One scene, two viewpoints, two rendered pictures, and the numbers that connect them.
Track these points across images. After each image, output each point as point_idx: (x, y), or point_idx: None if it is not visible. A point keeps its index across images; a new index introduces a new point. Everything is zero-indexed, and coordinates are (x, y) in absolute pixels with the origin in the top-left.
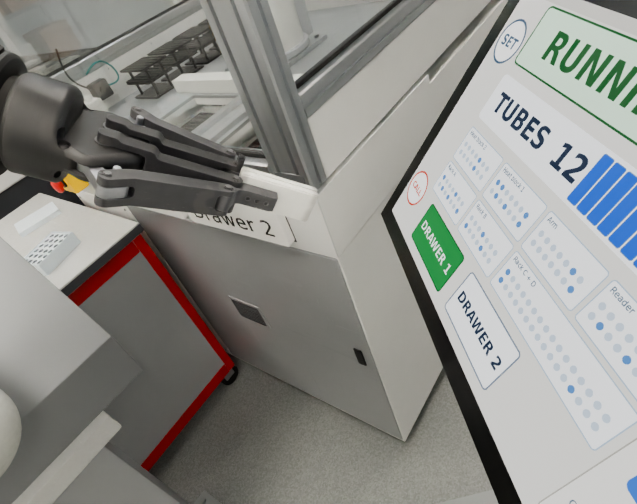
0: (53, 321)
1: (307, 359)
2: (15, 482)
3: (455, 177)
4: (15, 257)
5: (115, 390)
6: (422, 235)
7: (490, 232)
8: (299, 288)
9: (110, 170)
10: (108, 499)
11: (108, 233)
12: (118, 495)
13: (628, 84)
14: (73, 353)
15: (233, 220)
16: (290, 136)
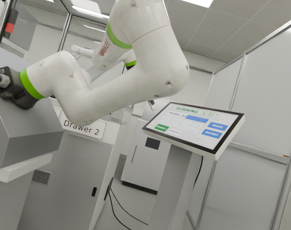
0: (53, 116)
1: (57, 203)
2: (31, 153)
3: (163, 120)
4: None
5: (53, 148)
6: (157, 127)
7: (173, 123)
8: (87, 159)
9: None
10: (18, 197)
11: None
12: (20, 199)
13: (188, 110)
14: (57, 127)
15: (83, 128)
16: (123, 109)
